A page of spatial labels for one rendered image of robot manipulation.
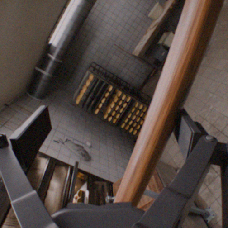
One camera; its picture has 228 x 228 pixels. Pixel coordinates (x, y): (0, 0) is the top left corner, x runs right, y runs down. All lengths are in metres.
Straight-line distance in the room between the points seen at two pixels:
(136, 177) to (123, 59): 5.11
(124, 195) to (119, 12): 5.17
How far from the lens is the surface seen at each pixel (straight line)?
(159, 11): 4.95
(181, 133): 0.16
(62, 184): 2.00
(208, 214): 2.26
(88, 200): 2.04
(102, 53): 5.20
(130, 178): 0.20
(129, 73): 5.34
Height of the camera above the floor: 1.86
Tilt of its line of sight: 16 degrees down
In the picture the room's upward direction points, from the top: 61 degrees counter-clockwise
